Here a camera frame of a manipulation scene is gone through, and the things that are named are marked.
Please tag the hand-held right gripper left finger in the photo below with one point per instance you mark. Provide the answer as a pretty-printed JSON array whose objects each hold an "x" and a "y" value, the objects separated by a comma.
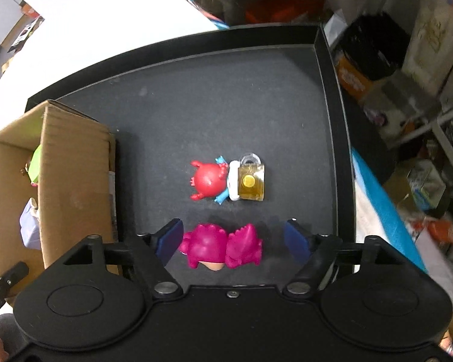
[{"x": 170, "y": 239}]

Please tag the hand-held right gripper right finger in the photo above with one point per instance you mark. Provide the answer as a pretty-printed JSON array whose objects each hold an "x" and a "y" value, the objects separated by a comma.
[{"x": 296, "y": 239}]

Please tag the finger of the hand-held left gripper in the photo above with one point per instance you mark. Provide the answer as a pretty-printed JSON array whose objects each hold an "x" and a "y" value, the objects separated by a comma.
[{"x": 13, "y": 277}]

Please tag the magenta figurine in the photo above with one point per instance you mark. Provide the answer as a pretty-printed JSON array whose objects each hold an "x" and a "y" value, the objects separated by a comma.
[{"x": 211, "y": 247}]

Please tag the lavender cube charger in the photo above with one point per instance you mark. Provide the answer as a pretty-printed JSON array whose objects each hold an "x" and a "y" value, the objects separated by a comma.
[{"x": 31, "y": 224}]

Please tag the brown cardboard box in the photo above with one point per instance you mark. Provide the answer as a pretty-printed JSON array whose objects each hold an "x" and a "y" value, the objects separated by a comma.
[{"x": 71, "y": 181}]

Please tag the green toy box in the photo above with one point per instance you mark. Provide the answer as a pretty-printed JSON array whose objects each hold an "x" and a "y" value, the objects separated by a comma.
[{"x": 35, "y": 164}]

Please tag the black tray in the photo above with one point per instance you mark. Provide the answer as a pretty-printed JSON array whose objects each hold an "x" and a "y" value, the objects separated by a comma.
[{"x": 219, "y": 105}]

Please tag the red figurine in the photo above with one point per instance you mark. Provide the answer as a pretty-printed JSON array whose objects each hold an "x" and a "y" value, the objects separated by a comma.
[{"x": 209, "y": 179}]

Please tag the yellow perfume bottle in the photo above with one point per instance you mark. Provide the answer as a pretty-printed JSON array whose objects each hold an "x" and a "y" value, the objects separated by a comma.
[{"x": 252, "y": 181}]

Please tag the orange printed carton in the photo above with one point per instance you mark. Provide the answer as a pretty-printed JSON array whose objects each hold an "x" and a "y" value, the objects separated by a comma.
[{"x": 353, "y": 77}]

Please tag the black bag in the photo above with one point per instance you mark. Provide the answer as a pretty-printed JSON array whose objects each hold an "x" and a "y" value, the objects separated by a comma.
[{"x": 373, "y": 45}]

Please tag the white paper bag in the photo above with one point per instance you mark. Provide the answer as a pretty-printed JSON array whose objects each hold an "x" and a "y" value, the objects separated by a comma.
[{"x": 436, "y": 34}]

